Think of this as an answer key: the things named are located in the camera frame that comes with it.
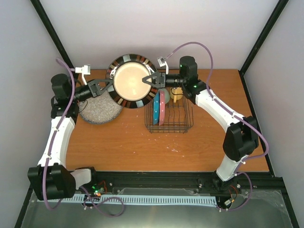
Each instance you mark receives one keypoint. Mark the small electronics board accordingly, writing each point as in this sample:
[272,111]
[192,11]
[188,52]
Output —
[99,189]

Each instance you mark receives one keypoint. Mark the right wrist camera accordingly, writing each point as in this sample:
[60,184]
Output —
[163,63]

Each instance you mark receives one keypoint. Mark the pink dotted plate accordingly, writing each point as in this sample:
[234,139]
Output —
[162,107]

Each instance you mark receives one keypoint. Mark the grey speckled plate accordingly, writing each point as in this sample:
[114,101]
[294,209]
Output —
[99,110]

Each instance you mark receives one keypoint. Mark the black mosaic rim plate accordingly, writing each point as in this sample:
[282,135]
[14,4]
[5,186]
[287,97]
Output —
[128,89]

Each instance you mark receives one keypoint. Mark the light green bowl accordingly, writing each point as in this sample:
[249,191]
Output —
[167,96]

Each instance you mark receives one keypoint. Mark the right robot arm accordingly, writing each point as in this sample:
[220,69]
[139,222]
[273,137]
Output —
[241,138]

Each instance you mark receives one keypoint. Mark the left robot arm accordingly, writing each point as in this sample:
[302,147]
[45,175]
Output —
[64,115]

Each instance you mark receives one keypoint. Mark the light blue cable duct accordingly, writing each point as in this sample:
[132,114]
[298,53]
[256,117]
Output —
[149,200]

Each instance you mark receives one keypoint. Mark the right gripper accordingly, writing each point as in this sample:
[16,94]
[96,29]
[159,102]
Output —
[159,82]

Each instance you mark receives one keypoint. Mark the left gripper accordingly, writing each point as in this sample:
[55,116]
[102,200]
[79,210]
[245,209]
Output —
[95,88]

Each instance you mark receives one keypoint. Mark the black aluminium frame rail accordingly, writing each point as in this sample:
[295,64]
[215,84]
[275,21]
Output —
[154,180]

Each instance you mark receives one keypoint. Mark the yellow mug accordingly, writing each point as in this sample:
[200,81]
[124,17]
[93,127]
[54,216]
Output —
[176,94]

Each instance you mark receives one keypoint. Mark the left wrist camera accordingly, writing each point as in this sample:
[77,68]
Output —
[84,70]

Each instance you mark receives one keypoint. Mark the black wire dish rack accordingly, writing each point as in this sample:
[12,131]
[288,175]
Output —
[178,117]

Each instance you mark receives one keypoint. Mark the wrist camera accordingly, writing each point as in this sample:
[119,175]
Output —
[163,63]
[84,70]

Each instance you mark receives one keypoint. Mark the teal dotted plate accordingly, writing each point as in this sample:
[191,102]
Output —
[156,109]

